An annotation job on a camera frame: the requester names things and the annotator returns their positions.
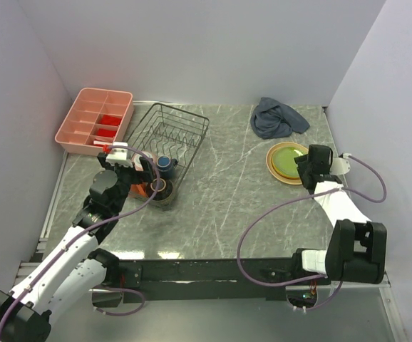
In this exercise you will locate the black wire dish rack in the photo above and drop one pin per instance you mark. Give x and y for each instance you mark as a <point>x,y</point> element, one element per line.
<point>163,129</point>

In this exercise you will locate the red patterned white bowl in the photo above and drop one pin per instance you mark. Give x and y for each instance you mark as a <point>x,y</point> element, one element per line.
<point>136,159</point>

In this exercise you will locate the pink plastic divided organizer tray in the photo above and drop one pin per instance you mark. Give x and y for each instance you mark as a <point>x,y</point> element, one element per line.
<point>76,133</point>

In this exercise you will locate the yellow plate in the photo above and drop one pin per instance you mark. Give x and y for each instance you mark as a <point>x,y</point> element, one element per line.
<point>285,150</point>

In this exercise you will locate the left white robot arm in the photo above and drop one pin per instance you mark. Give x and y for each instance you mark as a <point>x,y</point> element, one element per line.
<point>28,311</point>

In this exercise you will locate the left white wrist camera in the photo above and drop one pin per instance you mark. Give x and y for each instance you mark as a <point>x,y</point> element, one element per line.
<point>117,154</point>

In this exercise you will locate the grey-blue crumpled cloth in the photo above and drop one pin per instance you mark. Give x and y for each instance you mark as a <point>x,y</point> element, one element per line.
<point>272,119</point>

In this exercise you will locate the green plate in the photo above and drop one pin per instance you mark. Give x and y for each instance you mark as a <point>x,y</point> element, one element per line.
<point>286,160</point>

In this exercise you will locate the black glazed bowl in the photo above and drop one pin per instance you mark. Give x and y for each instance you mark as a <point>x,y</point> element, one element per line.
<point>165,193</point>

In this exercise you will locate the orange ceramic mug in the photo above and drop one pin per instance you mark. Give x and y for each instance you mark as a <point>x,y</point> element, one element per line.
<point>137,190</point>

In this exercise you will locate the blue ceramic mug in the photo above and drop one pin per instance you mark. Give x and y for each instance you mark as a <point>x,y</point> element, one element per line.
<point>166,166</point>

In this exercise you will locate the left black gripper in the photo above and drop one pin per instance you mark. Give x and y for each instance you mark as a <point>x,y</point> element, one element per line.
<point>146,175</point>

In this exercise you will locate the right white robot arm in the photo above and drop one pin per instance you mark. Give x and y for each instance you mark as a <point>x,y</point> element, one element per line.
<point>357,247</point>

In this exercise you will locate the red white item in tray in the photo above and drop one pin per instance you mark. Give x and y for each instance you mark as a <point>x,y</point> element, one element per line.
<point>101,143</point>

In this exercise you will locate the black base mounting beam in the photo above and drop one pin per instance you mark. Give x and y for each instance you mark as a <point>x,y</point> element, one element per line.
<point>195,279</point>

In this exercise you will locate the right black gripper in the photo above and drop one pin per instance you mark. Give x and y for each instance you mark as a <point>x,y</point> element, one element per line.
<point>301,162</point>

